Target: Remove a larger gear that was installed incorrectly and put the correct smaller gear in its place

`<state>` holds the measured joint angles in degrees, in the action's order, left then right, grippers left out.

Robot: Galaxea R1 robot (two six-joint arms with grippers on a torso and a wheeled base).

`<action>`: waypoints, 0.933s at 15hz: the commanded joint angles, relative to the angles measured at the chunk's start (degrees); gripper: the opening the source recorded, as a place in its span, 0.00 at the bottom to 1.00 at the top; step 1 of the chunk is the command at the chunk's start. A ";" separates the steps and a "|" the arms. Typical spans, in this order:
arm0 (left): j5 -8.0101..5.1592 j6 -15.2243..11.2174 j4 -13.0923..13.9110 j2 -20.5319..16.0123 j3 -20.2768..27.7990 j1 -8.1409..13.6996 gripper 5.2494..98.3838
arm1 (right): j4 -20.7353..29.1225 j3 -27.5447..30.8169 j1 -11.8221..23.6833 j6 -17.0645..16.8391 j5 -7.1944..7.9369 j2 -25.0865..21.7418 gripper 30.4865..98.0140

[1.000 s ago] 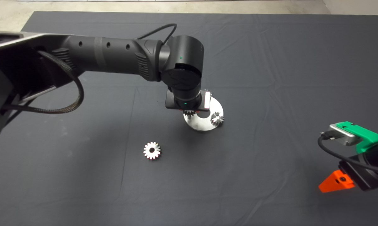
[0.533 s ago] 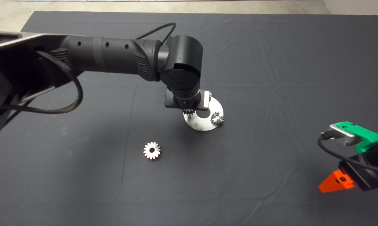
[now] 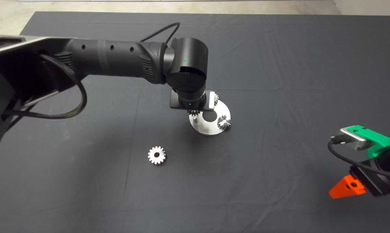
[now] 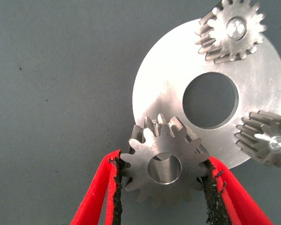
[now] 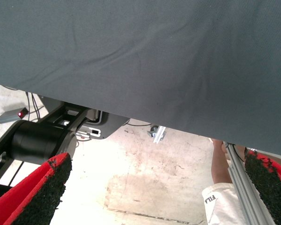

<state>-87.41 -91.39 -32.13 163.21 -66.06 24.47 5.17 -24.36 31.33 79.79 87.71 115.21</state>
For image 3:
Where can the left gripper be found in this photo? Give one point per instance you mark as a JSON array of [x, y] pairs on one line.
[[175, 103]]

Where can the small steel gear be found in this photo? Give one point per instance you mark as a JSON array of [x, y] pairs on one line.
[[227, 125], [216, 97], [194, 113]]

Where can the right green camera mount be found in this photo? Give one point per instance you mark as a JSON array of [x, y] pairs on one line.
[[374, 139]]

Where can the large steel gear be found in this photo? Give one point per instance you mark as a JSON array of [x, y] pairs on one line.
[[161, 159]]

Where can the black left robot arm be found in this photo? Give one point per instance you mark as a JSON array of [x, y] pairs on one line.
[[117, 58]]

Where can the dark grey table cloth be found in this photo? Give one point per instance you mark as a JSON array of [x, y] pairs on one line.
[[279, 64]]

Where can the right silver camera box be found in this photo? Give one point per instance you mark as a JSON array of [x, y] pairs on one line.
[[354, 141]]

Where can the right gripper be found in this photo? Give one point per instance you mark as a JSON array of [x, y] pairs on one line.
[[380, 183]]

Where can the round metal plate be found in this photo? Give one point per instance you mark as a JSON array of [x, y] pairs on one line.
[[211, 129]]

